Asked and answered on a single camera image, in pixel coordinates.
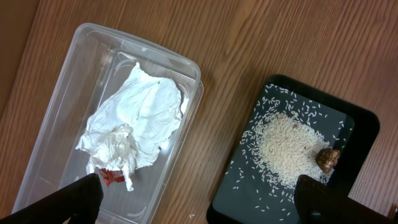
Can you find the white napkin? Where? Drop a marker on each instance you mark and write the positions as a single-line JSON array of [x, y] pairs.
[[128, 129]]

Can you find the brown food scrap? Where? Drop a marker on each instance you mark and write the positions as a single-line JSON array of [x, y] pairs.
[[327, 158]]

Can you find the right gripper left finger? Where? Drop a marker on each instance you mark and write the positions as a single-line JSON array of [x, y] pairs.
[[78, 202]]

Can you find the red snack wrapper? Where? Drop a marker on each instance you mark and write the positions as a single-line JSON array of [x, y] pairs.
[[112, 176]]

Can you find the black tray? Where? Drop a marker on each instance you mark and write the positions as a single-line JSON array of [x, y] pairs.
[[357, 124]]

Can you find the pile of rice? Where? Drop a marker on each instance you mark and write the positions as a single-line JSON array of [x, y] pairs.
[[284, 134]]

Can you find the clear plastic bin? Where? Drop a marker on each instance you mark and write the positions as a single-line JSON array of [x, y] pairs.
[[98, 62]]

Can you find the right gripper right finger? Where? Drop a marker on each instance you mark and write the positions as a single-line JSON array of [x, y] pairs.
[[318, 203]]

